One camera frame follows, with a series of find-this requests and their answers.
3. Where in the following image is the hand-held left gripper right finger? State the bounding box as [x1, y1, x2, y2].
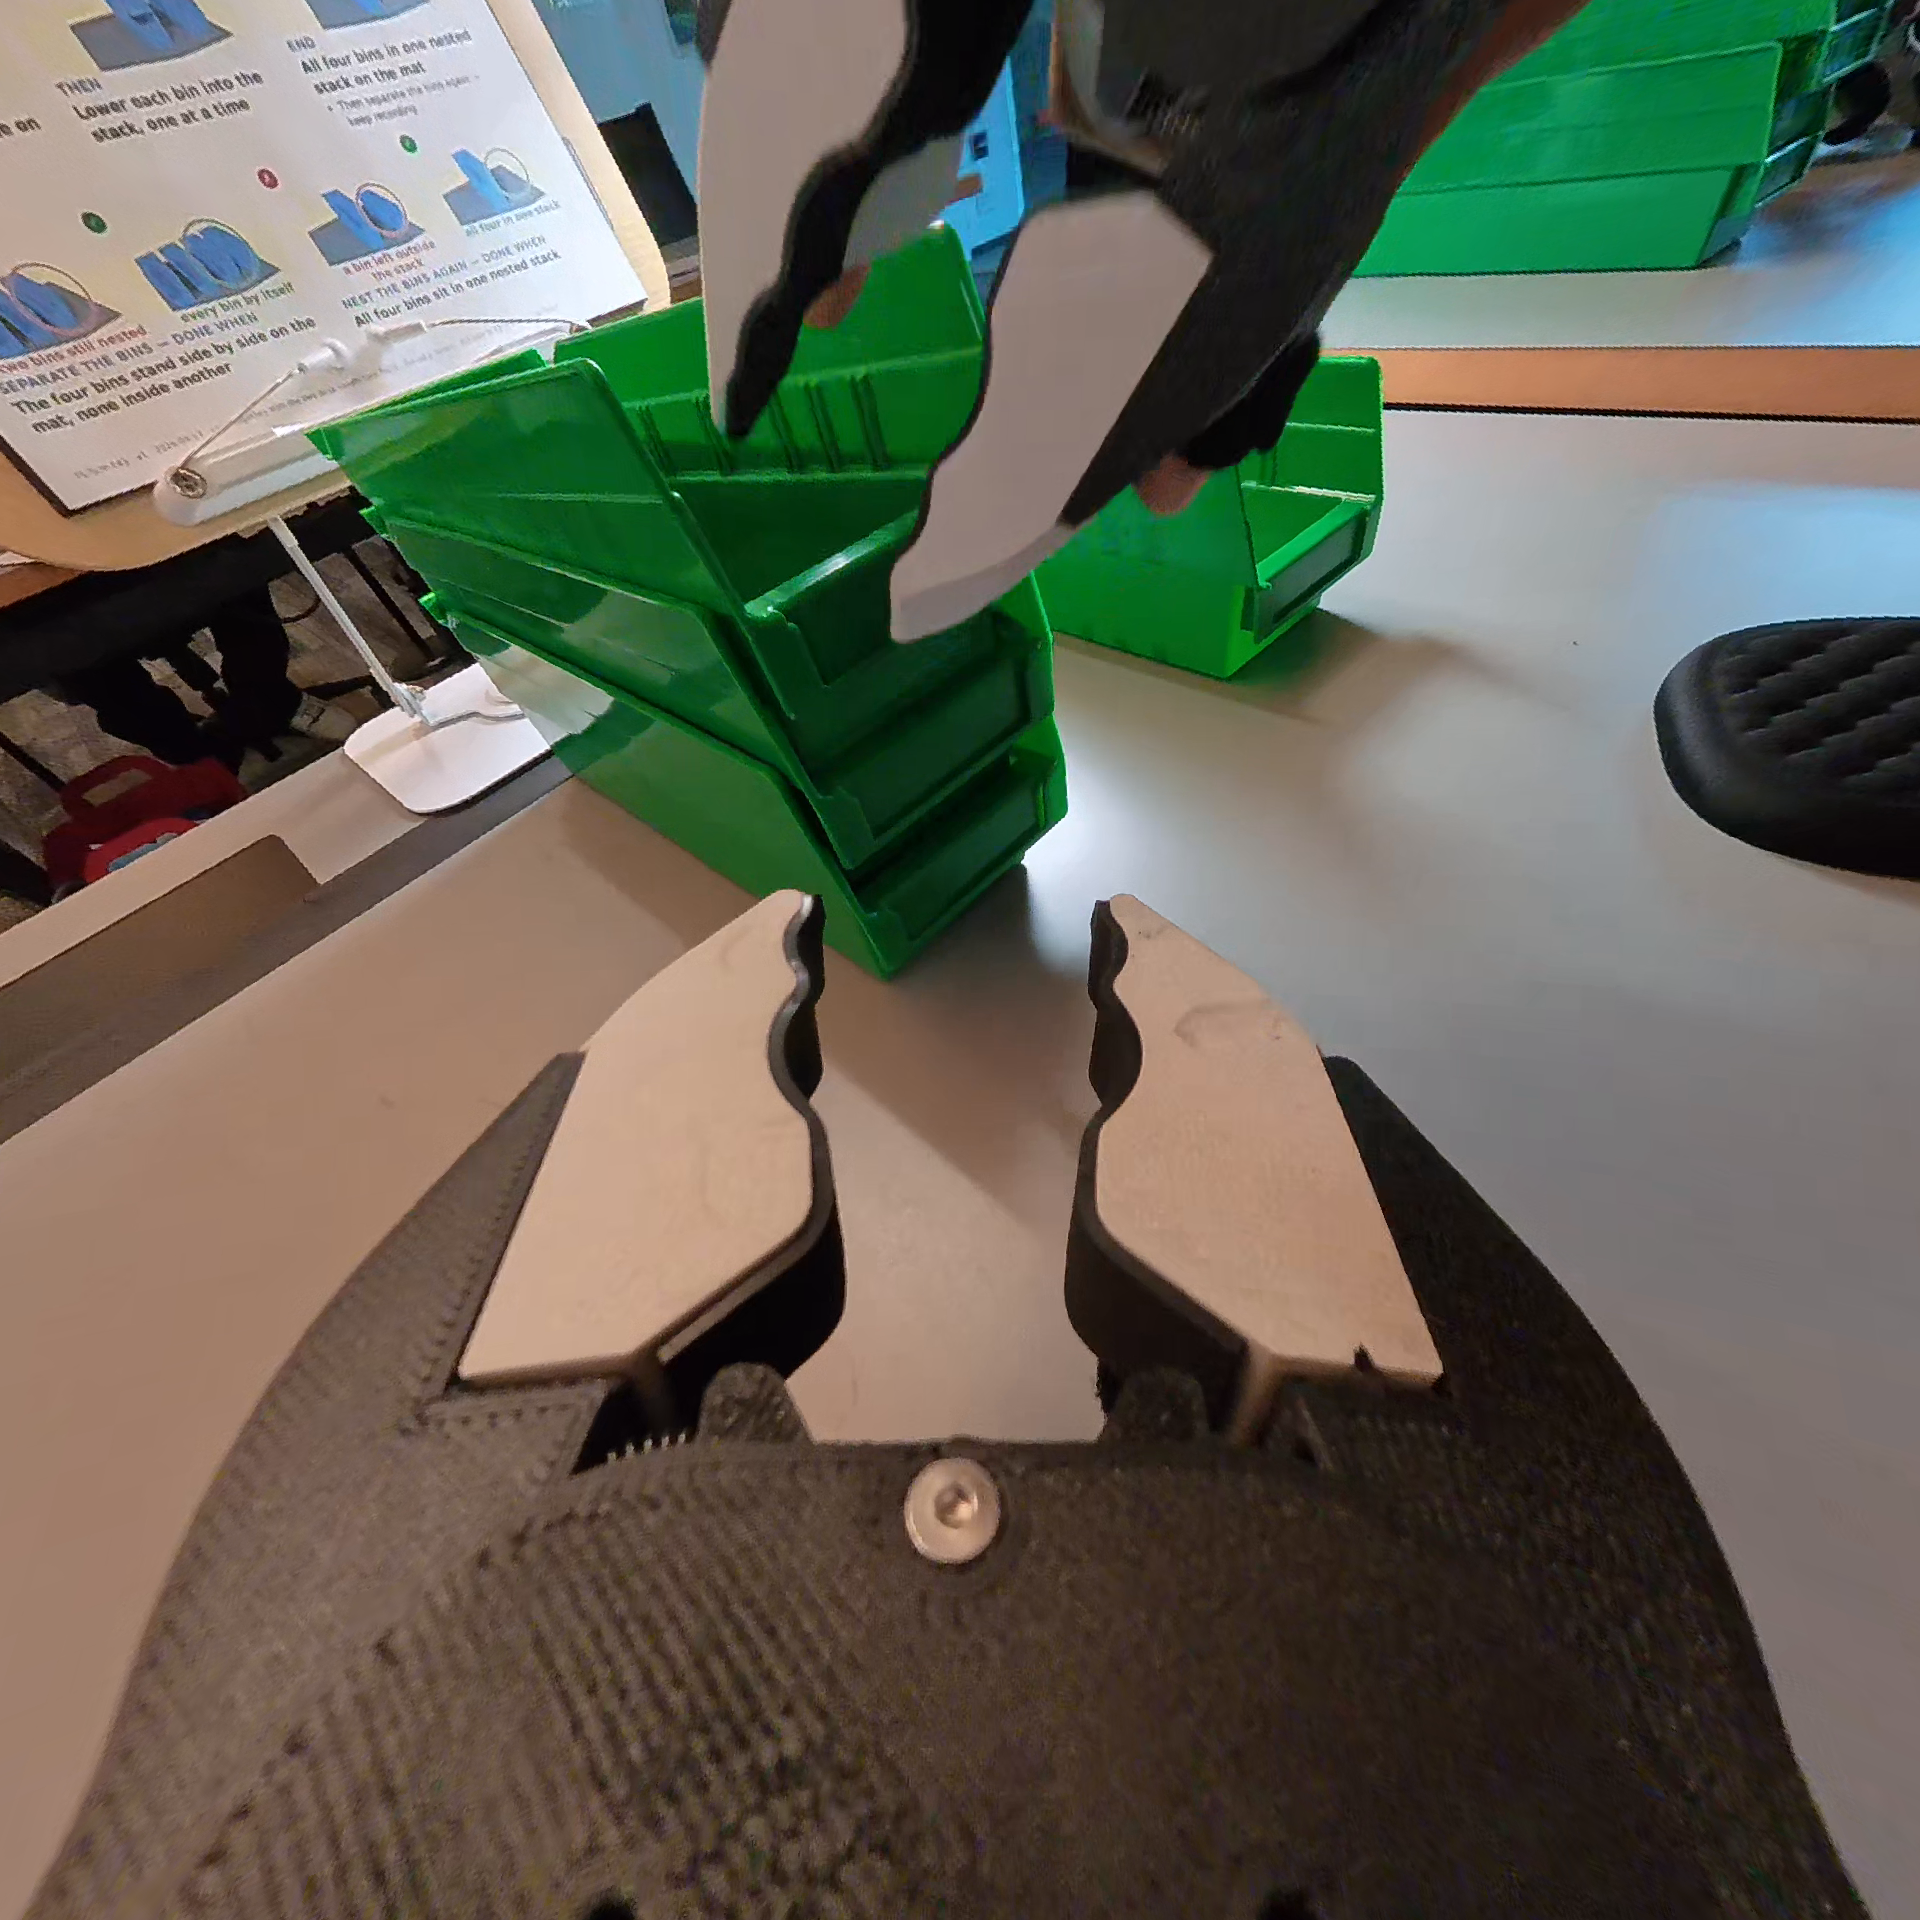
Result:
[1068, 894, 1449, 1442]

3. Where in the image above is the grey desk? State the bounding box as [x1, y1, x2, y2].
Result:
[0, 404, 1920, 1878]

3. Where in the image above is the black mesh cushion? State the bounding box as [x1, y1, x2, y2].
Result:
[1655, 618, 1920, 879]

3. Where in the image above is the instruction sheet on stand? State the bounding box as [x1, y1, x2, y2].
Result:
[0, 0, 709, 576]

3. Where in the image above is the red plastic case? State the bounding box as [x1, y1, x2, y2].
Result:
[42, 753, 251, 900]

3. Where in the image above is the green plastic storage bin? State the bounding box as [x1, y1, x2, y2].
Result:
[361, 493, 1071, 875]
[421, 592, 1071, 980]
[1035, 351, 1386, 677]
[306, 224, 1057, 770]

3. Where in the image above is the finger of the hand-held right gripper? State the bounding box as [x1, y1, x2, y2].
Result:
[889, 192, 1220, 650]
[696, 0, 1040, 443]

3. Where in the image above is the person's right hand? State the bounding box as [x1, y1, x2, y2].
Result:
[1068, 0, 1520, 522]

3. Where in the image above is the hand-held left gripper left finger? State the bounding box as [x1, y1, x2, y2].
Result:
[457, 887, 846, 1393]

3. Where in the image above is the nested green bin stack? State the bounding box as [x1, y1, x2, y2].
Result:
[1357, 0, 1896, 280]

